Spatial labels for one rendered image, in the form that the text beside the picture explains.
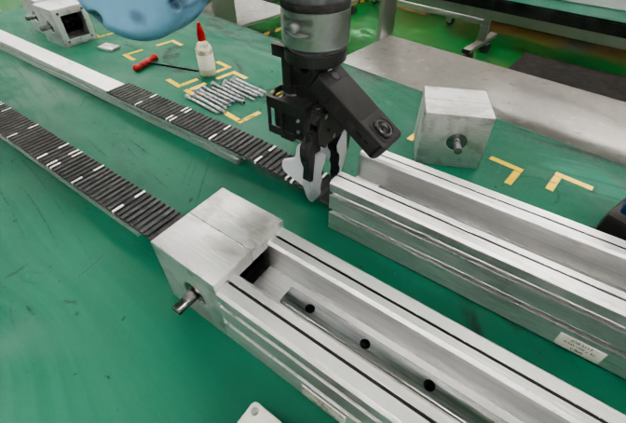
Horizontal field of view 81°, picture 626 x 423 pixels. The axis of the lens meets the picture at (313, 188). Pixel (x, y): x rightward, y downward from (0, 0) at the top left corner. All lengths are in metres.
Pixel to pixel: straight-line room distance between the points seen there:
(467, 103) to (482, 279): 0.30
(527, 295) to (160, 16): 0.40
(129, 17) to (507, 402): 0.39
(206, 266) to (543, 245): 0.36
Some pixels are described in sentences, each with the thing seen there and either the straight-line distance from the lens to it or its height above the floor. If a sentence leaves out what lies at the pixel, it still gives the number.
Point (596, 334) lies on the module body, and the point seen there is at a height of 0.82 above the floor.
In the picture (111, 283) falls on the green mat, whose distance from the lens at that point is 0.51.
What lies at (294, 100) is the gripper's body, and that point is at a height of 0.94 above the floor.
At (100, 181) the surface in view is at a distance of 0.61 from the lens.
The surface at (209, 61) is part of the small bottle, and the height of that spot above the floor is 0.82.
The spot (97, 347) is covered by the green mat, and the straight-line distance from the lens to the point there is 0.47.
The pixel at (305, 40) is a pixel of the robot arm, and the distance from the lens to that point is 0.41.
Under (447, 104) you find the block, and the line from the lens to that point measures 0.62.
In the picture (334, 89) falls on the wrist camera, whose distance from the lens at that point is 0.42.
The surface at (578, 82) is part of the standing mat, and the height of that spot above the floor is 0.02.
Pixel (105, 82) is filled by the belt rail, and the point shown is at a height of 0.81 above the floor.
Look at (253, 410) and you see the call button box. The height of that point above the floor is 0.84.
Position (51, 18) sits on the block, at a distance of 1.24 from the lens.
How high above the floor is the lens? 1.16
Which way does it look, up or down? 42 degrees down
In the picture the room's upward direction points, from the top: straight up
